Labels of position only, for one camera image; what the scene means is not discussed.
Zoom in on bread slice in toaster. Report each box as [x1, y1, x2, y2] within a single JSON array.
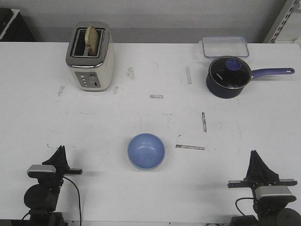
[[85, 26, 99, 56]]

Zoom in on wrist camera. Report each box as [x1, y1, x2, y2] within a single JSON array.
[[27, 165, 56, 178], [255, 186, 292, 200]]

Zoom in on glass pot lid blue knob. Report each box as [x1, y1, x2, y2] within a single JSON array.
[[209, 56, 252, 89]]

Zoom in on dark blue saucepan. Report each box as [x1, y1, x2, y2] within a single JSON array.
[[206, 56, 295, 99]]

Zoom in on blue bowl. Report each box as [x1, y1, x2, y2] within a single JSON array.
[[127, 133, 166, 168]]

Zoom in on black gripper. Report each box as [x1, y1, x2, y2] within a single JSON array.
[[227, 150, 297, 188], [38, 145, 83, 188]]

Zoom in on white metal shelf upright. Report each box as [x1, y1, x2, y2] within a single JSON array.
[[263, 0, 301, 45]]

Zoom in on clear plastic food container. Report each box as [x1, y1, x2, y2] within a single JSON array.
[[198, 36, 249, 58]]

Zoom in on cream and steel toaster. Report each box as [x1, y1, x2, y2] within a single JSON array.
[[66, 21, 115, 91]]

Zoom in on green bowl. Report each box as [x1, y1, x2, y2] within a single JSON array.
[[131, 163, 161, 170]]

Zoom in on black box in corner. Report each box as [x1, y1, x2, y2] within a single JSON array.
[[0, 8, 36, 42]]

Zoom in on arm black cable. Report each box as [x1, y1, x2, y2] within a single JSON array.
[[235, 197, 257, 216], [63, 176, 82, 224]]

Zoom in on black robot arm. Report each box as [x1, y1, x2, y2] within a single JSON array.
[[24, 145, 83, 226], [227, 150, 301, 226]]

